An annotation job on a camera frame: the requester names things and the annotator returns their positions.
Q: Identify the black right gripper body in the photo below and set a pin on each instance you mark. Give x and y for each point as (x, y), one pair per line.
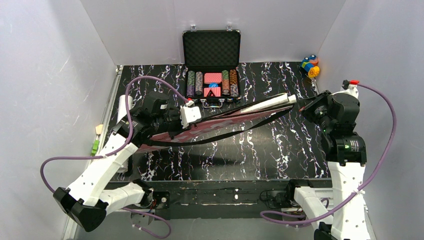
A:
(308, 106)

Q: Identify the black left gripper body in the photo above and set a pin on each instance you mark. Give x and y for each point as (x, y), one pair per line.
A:
(175, 118)

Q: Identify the pink racket bag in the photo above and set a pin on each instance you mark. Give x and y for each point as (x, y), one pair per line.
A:
(214, 123)

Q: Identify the white shuttlecock tube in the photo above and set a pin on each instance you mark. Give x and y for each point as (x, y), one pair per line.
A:
(121, 112)

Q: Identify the pink badminton racket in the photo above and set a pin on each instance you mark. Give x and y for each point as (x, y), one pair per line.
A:
(280, 99)
(292, 99)

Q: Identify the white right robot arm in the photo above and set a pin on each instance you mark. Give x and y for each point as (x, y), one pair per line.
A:
(345, 154)

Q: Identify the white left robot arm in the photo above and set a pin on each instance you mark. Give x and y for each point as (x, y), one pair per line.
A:
(86, 201)

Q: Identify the colourful toy blocks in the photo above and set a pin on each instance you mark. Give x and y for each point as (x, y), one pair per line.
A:
(310, 65)

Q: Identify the beige wooden block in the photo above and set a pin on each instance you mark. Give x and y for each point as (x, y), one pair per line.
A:
(99, 129)

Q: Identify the black poker chip case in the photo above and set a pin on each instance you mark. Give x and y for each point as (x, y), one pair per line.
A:
(212, 58)

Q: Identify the green clip on rail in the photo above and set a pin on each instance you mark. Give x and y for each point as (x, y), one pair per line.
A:
(95, 147)

